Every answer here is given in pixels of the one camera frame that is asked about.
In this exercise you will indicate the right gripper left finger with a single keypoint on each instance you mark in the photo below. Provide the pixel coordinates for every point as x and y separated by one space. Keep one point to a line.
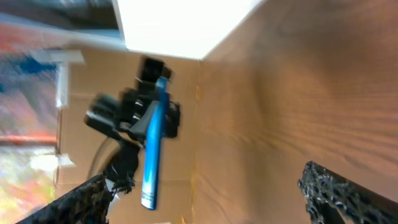
88 203

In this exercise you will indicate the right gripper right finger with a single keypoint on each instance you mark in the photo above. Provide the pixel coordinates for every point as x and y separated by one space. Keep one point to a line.
332 198

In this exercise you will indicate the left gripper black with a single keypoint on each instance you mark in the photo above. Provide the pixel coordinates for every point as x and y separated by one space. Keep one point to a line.
137 109

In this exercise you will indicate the Galaxy smartphone blue screen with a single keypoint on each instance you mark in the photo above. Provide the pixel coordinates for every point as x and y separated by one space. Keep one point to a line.
153 146

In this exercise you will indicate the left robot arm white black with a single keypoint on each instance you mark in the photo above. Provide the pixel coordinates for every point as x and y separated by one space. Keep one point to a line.
120 169

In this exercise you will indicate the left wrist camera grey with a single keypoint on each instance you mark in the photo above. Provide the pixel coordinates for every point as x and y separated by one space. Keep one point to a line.
102 115

